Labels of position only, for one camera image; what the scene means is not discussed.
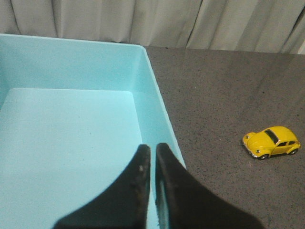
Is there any white pleated curtain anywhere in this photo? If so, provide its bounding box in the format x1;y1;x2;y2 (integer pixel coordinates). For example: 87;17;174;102
0;0;305;54

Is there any yellow toy beetle car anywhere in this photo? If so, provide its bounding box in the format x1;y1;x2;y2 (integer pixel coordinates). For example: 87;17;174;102
242;126;301;160

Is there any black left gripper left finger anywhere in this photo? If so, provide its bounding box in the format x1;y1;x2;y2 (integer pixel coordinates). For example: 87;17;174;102
55;145;151;229

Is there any light blue storage box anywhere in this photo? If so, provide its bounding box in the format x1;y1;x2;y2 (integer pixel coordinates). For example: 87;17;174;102
0;34;183;229

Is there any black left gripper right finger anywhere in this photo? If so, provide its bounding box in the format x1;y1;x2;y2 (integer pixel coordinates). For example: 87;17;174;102
155;143;263;229

